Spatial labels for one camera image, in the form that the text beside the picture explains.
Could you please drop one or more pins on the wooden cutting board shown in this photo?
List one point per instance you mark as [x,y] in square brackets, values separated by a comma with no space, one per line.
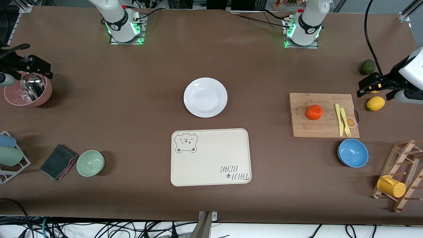
[307,127]

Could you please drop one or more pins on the white round plate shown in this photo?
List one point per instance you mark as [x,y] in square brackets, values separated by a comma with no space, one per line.
[205,97]

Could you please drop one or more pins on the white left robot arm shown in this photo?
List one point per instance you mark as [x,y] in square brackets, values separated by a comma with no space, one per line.
[309,19]

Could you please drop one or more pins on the dark green avocado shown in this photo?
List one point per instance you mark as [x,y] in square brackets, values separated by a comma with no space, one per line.
[367,67]

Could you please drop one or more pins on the pale green cup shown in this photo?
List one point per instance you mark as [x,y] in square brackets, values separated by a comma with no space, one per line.
[10,156]

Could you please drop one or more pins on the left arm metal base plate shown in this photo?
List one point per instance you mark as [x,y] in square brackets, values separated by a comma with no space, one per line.
[315,45]

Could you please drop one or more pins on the cream bear print tray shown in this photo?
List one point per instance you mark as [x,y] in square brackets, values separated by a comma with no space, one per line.
[211,158]

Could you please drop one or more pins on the metal ladle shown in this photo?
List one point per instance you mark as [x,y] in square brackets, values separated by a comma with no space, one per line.
[33,87]

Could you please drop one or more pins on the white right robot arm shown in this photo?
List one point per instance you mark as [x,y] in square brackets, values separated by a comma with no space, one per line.
[115,19]

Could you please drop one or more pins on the yellow plastic knife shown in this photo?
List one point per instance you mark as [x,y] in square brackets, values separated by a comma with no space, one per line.
[339,119]

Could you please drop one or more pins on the yellow plastic fork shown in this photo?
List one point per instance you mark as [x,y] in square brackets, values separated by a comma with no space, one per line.
[344,120]

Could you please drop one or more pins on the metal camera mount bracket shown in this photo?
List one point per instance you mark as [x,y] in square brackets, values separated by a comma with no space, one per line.
[206,219]

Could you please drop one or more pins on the light green bowl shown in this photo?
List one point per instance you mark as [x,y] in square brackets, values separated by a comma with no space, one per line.
[90,163]

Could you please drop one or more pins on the dark grey folded cloth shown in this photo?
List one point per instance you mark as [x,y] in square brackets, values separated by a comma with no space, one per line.
[57,162]

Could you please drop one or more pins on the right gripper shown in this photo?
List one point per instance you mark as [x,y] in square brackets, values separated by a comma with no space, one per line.
[13,62]

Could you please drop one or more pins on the colourful toy pile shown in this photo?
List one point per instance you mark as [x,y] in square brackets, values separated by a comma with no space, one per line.
[286,2]

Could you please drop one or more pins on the wooden mug rack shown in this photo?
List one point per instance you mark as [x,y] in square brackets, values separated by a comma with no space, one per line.
[401,155]

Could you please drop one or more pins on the yellow lemon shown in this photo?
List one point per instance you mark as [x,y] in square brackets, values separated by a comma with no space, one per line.
[374,92]
[375,103]

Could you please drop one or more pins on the yellow mug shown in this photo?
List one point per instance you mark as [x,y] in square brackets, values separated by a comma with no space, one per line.
[391,187]

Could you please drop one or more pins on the blue bowl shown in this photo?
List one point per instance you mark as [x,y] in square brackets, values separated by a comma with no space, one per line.
[353,153]

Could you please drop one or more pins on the orange fruit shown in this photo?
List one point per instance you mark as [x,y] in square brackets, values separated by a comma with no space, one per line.
[314,112]

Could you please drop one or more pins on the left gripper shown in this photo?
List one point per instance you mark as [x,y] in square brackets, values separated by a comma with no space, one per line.
[392,80]

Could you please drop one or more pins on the orange slice tag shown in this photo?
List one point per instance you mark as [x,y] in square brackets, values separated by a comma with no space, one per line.
[351,122]

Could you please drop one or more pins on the aluminium frame rail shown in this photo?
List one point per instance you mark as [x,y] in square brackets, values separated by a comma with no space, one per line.
[25,9]
[409,10]

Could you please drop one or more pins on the light blue cup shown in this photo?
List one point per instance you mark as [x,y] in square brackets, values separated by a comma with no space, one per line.
[6,140]

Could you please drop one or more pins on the pink bowl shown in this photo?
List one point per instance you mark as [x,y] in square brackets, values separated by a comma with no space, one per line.
[44,94]

